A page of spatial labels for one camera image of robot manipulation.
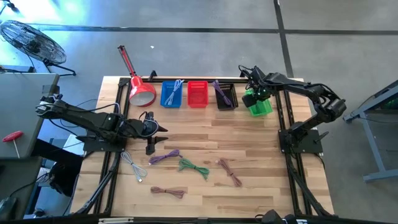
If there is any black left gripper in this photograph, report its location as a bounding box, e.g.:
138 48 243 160
137 111 169 156

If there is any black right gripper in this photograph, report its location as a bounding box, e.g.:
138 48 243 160
241 66 272 108

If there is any purple usb cable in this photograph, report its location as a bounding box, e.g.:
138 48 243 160
148 149 183 166
212 80 233 106

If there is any light grey usb cable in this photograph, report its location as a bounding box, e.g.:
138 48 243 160
120 151 148 183

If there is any light blue usb cable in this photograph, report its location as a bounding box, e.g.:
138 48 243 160
164 79 185 106

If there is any green usb cable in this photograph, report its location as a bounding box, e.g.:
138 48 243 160
178 158 210 181

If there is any pink usb cable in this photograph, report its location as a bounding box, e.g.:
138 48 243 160
215 157 243 188
150 186 187 199

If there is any green plastic basket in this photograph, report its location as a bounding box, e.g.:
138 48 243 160
245 88 274 118

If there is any black plastic basket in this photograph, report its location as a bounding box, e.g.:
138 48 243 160
214 82 239 111

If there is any blue plastic basket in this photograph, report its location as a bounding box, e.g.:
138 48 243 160
160 80 184 109

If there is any red desk lamp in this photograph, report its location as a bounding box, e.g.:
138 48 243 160
117 45 157 108

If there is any red plastic basket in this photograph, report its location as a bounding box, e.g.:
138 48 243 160
187 80 210 108

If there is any silver metal bar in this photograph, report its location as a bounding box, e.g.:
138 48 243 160
98 217 134 224

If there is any black bag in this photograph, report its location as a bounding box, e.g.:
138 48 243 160
48 161 83 197

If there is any grey metal table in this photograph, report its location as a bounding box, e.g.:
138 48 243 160
343 80 398 183

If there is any black rounded object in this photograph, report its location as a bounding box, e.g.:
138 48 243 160
254 208 299 224

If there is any grey side table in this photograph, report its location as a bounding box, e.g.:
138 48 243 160
0 73 60 159

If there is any black floor fan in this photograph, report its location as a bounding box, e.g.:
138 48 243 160
0 20 77 77

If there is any black aluminium table frame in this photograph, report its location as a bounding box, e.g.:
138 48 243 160
74 70 335 218

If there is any red-handled hex key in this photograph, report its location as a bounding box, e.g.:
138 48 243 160
2 130 24 159

